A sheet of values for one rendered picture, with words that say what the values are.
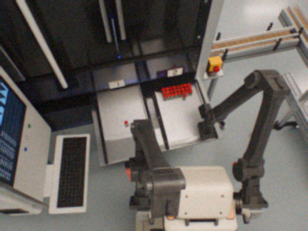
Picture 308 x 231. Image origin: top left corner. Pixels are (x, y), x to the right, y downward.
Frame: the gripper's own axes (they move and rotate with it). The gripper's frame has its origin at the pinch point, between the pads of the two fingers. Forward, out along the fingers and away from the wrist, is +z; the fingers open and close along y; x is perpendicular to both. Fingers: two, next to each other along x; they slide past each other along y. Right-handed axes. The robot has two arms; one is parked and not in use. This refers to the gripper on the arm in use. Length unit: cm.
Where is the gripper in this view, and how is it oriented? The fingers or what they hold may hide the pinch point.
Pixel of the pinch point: (203, 136)
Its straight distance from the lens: 161.3
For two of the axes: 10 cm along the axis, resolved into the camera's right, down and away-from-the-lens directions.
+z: 0.1, 4.5, 8.9
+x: -9.7, 2.1, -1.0
